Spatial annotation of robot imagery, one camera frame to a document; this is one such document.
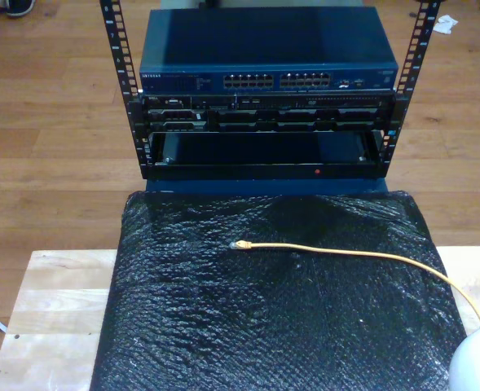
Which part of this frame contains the crumpled white paper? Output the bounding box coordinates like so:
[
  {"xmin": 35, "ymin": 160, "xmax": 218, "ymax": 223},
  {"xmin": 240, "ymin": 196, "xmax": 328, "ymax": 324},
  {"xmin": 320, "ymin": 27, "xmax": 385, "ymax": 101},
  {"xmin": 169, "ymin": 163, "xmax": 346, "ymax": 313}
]
[{"xmin": 433, "ymin": 15, "xmax": 460, "ymax": 36}]

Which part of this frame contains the black bubble wrap mat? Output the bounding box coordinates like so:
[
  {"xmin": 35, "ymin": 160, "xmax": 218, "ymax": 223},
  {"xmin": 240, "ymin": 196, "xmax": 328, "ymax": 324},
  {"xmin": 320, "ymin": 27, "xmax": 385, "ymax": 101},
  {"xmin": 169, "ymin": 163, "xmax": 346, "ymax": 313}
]
[{"xmin": 89, "ymin": 189, "xmax": 480, "ymax": 391}]

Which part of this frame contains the black server rack frame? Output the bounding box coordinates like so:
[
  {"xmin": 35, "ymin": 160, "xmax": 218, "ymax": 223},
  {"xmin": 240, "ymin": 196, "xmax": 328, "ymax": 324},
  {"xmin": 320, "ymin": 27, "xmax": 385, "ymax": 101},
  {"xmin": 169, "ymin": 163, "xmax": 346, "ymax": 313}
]
[{"xmin": 99, "ymin": 0, "xmax": 443, "ymax": 181}]

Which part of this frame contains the blue network switch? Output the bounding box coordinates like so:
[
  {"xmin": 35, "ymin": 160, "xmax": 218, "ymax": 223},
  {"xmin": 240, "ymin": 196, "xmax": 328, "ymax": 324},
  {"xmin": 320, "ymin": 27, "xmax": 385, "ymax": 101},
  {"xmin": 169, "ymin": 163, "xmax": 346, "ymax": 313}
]
[{"xmin": 139, "ymin": 7, "xmax": 399, "ymax": 96}]

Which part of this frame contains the person's foot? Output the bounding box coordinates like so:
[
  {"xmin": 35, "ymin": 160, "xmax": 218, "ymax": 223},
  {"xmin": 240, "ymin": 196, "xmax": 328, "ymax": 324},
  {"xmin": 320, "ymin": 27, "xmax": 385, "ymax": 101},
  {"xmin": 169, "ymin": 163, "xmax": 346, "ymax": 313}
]
[{"xmin": 6, "ymin": 0, "xmax": 36, "ymax": 18}]

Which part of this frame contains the yellow network cable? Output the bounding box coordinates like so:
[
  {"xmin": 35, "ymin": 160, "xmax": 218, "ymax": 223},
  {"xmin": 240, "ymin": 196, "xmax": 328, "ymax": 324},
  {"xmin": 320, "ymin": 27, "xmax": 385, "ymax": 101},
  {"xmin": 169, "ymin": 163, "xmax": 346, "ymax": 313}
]
[{"xmin": 229, "ymin": 239, "xmax": 480, "ymax": 327}]

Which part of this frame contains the black rack server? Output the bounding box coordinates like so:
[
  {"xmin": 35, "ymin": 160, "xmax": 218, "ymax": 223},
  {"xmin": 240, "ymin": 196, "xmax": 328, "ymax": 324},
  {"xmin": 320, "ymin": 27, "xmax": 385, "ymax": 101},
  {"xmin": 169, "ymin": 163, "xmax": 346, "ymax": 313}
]
[{"xmin": 140, "ymin": 93, "xmax": 396, "ymax": 134}]

